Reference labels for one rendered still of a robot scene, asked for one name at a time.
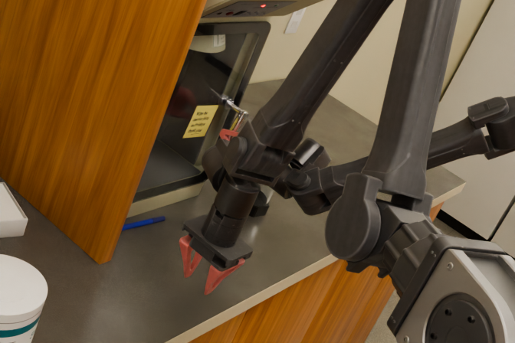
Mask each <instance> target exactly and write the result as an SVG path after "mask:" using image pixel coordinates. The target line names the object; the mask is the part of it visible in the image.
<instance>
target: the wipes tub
mask: <svg viewBox="0 0 515 343"><path fill-rule="evenodd" d="M47 294H48V285H47V283H46V281H45V279H44V277H43V276H42V275H41V273H40V272H39V271H38V270H37V269H35V268H34V267H33V266H32V265H30V264H29V263H26V262H25V261H23V260H20V259H18V258H15V257H13V256H7V255H3V254H0V343H31V341H32V338H33V336H34V332H35V329H36V327H37V325H38V321H39V318H40V316H41V312H42V309H43V306H44V302H45V299H46V297H47Z"/></svg>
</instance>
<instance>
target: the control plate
mask: <svg viewBox="0 0 515 343"><path fill-rule="evenodd" d="M293 3H294V2H235V3H234V4H232V5H229V6H227V7H224V8H222V9H219V10H217V11H214V12H212V13H211V14H208V15H206V16H203V17H202V18H220V17H245V16H262V15H264V14H263V13H262V12H263V11H266V12H265V14H268V13H270V12H273V11H276V10H278V9H280V8H283V7H285V6H288V5H291V4H293ZM262 5H265V6H264V7H261V6H262ZM274 5H278V6H276V7H274ZM231 11H233V12H234V13H233V14H236V13H238V12H240V11H246V12H245V13H242V14H240V15H233V14H232V15H226V13H229V12H231ZM250 11H252V12H251V15H249V14H248V13H247V12H250ZM256 11H259V12H258V15H256V13H255V12H256ZM219 12H222V13H221V14H220V15H217V13H219Z"/></svg>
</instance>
